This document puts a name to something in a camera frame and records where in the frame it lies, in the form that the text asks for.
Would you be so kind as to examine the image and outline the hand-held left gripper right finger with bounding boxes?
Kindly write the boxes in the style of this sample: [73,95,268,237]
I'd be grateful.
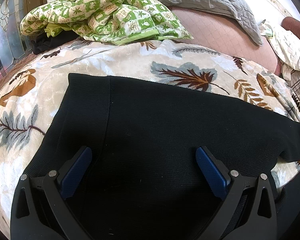
[195,146,292,240]

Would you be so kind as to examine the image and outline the white floral cloth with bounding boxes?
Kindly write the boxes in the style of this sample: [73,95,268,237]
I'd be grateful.
[259,20,300,81]

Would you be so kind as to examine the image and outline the patterned glass window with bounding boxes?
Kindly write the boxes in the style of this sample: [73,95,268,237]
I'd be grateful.
[0,0,32,79]

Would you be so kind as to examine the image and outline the pink quilted mattress cover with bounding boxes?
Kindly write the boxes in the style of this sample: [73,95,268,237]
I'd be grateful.
[169,6,282,75]

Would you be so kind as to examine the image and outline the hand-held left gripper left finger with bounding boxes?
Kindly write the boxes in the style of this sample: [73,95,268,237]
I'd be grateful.
[10,146,93,240]

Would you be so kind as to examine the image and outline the green checkered quilt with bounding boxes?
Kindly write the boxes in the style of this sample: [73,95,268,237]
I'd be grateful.
[20,0,194,46]

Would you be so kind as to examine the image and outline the black pants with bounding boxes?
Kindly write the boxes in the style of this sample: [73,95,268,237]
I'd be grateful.
[11,73,300,240]

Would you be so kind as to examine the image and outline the dark red cushion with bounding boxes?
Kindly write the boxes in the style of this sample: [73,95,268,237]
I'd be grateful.
[281,17,300,30]

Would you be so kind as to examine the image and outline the grey quilted pillow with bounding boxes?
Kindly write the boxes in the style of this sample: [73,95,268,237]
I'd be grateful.
[142,0,264,46]

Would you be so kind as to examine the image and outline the dark cloth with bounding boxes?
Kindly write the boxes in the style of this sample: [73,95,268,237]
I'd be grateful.
[31,29,82,54]

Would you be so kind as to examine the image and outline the leaf print beige blanket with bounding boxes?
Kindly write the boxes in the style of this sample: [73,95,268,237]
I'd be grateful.
[0,39,300,230]

